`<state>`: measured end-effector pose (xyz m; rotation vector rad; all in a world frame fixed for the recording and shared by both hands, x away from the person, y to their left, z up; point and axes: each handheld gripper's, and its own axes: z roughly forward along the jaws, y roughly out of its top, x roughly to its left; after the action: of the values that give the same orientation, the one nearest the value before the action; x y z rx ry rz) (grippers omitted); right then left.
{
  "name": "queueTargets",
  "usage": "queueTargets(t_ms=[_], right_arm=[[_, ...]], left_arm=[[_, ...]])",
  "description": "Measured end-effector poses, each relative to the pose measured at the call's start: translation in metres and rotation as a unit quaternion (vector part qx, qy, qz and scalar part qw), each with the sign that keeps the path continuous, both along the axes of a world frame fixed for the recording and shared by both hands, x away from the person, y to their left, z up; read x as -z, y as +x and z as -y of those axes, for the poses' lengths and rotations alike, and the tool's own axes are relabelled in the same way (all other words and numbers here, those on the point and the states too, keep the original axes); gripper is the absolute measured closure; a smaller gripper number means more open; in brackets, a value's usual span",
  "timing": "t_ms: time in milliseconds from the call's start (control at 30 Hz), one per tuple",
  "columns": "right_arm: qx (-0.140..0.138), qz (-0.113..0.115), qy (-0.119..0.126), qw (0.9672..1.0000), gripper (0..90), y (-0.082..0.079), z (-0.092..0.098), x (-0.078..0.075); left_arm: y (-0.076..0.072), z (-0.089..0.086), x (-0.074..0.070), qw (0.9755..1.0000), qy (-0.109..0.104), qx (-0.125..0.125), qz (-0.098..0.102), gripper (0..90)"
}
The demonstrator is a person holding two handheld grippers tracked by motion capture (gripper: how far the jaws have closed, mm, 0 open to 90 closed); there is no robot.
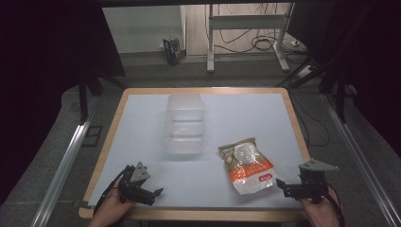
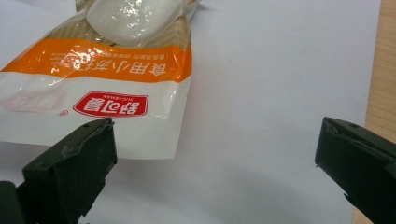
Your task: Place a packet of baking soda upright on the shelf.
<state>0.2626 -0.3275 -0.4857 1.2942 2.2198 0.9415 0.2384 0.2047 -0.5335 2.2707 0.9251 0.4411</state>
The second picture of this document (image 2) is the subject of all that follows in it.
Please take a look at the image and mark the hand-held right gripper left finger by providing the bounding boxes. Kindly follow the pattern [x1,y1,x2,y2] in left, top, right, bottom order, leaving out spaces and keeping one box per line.
[16,117,119,224]

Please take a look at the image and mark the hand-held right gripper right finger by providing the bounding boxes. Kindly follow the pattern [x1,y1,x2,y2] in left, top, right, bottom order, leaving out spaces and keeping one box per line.
[314,117,396,224]

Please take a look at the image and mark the white and orange plastic pouch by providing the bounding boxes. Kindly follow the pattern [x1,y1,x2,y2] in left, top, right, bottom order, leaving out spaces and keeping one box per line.
[0,0,203,161]

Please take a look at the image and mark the white paper sheet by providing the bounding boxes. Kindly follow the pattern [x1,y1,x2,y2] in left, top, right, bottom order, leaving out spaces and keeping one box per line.
[0,0,383,224]

